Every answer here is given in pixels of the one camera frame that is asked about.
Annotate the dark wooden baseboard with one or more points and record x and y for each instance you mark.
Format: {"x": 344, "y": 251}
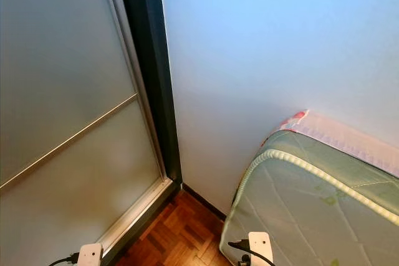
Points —
{"x": 202, "y": 200}

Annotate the white quilted mattress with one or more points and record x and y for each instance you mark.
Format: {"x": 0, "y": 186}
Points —
{"x": 312, "y": 210}

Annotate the pink printed cloth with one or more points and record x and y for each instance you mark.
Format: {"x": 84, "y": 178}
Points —
{"x": 349, "y": 135}

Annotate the dark door frame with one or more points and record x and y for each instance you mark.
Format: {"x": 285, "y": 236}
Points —
{"x": 149, "y": 60}

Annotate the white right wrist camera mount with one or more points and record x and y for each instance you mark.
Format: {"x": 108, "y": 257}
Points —
{"x": 260, "y": 244}

